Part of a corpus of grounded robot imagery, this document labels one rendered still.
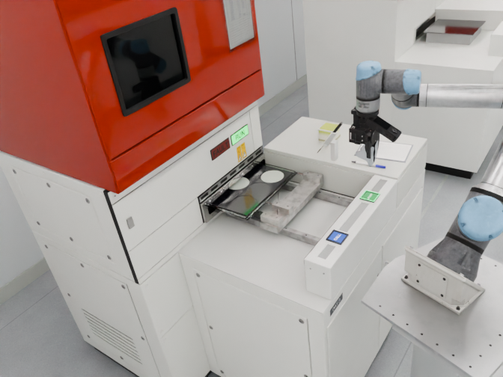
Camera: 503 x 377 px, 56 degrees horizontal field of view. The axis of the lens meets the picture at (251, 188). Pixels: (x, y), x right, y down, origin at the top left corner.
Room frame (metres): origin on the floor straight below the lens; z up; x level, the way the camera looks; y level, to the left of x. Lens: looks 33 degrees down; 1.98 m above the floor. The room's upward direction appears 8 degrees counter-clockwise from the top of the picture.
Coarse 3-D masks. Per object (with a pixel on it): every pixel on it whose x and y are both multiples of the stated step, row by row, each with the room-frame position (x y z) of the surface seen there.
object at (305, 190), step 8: (304, 184) 1.66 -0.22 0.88; (312, 184) 1.65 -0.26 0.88; (320, 184) 1.65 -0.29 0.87; (296, 192) 1.61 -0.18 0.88; (304, 192) 1.60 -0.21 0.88; (312, 192) 1.60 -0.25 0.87; (288, 200) 1.56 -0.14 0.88; (296, 200) 1.55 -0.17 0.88; (304, 200) 1.54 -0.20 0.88; (296, 208) 1.50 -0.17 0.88; (288, 216) 1.45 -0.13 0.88; (264, 224) 1.43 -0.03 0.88
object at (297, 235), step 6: (234, 216) 1.57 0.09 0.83; (252, 216) 1.53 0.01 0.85; (246, 222) 1.53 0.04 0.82; (252, 222) 1.51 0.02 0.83; (258, 222) 1.49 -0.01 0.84; (288, 228) 1.42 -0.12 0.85; (282, 234) 1.42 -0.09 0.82; (288, 234) 1.40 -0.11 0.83; (294, 234) 1.38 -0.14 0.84; (300, 234) 1.37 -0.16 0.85; (306, 234) 1.36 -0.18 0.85; (300, 240) 1.37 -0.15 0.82; (306, 240) 1.35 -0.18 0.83; (312, 240) 1.33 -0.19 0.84; (318, 240) 1.32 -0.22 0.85
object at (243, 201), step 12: (252, 168) 1.82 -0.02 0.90; (264, 168) 1.80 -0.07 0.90; (276, 168) 1.78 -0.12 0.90; (252, 180) 1.71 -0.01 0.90; (228, 192) 1.65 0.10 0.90; (240, 192) 1.64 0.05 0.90; (252, 192) 1.62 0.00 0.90; (264, 192) 1.61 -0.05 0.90; (216, 204) 1.57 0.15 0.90; (228, 204) 1.56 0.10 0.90; (240, 204) 1.55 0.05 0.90; (252, 204) 1.54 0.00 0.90
